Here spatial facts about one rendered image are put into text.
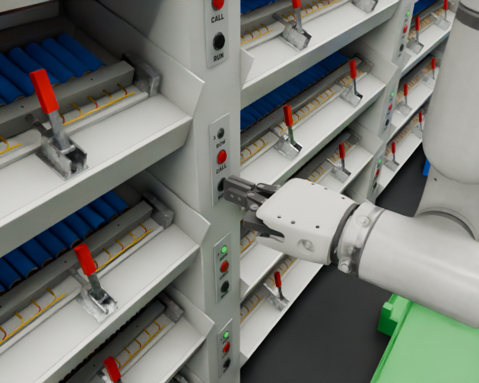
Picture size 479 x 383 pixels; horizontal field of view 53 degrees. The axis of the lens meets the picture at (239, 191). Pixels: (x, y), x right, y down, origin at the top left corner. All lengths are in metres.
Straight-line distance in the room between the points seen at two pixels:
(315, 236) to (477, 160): 0.19
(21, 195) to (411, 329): 0.91
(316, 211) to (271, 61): 0.25
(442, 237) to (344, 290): 0.78
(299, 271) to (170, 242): 0.57
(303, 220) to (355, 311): 0.72
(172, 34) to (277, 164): 0.36
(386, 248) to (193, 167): 0.24
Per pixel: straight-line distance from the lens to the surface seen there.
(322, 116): 0.98
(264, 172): 0.80
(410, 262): 0.52
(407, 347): 1.14
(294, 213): 0.56
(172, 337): 0.79
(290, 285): 1.13
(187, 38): 0.53
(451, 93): 0.43
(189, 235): 0.66
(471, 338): 1.17
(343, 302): 1.26
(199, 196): 0.62
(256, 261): 0.91
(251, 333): 1.04
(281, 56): 0.73
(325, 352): 1.16
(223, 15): 0.56
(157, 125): 0.53
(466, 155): 0.43
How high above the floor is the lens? 0.91
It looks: 35 degrees down
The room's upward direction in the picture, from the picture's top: straight up
